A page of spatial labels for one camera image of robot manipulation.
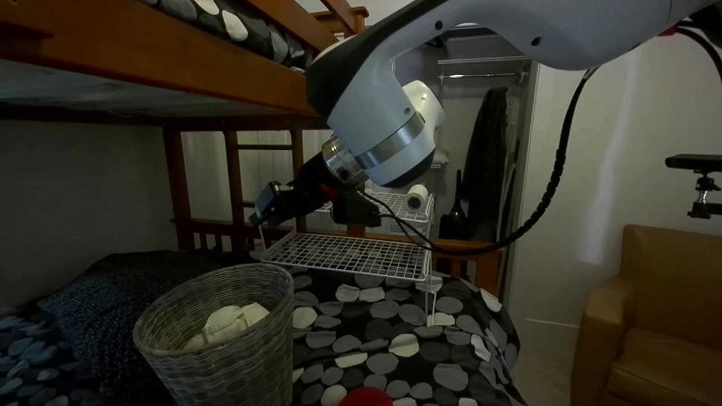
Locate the dark bottle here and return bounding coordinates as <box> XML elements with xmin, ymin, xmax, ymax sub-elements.
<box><xmin>439</xmin><ymin>169</ymin><xmax>468</xmax><ymax>240</ymax></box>

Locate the grey wicker basket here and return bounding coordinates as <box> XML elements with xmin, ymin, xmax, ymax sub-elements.
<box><xmin>133</xmin><ymin>263</ymin><xmax>295</xmax><ymax>406</ymax></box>

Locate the cream cloth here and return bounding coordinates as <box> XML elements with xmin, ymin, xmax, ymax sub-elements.
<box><xmin>183</xmin><ymin>303</ymin><xmax>271</xmax><ymax>350</ymax></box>

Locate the pebble print duvet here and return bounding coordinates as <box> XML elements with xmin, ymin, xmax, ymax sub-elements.
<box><xmin>289</xmin><ymin>264</ymin><xmax>524</xmax><ymax>406</ymax></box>

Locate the pebble print mattress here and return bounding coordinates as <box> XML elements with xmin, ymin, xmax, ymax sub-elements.
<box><xmin>141</xmin><ymin>0</ymin><xmax>316</xmax><ymax>72</ymax></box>

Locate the dark hanging coat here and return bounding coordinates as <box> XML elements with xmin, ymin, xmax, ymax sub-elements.
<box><xmin>461</xmin><ymin>86</ymin><xmax>518</xmax><ymax>243</ymax></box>

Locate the wooden bunk bed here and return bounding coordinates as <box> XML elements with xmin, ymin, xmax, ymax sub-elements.
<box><xmin>0</xmin><ymin>0</ymin><xmax>505</xmax><ymax>297</ymax></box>

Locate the red round object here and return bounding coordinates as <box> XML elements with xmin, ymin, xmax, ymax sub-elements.
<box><xmin>338</xmin><ymin>387</ymin><xmax>394</xmax><ymax>406</ymax></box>

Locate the dark speckled blanket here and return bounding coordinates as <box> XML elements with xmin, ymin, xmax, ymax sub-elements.
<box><xmin>38</xmin><ymin>250</ymin><xmax>252</xmax><ymax>406</ymax></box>

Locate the blue pebble print pillow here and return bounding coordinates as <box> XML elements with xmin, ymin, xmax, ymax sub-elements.
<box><xmin>0</xmin><ymin>313</ymin><xmax>108</xmax><ymax>406</ymax></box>

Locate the tan armchair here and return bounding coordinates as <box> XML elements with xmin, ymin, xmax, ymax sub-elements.
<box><xmin>571</xmin><ymin>224</ymin><xmax>722</xmax><ymax>406</ymax></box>

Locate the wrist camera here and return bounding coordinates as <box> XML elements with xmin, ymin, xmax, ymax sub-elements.
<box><xmin>331</xmin><ymin>189</ymin><xmax>383</xmax><ymax>229</ymax></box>

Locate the white wire rack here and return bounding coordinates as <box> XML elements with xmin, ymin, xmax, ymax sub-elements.
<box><xmin>259</xmin><ymin>191</ymin><xmax>436</xmax><ymax>329</ymax></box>

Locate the closet wire shelf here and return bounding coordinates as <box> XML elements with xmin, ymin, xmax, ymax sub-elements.
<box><xmin>437</xmin><ymin>55</ymin><xmax>532</xmax><ymax>81</ymax></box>

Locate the camera on mount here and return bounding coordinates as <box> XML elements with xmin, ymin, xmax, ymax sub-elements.
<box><xmin>665</xmin><ymin>153</ymin><xmax>722</xmax><ymax>220</ymax></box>

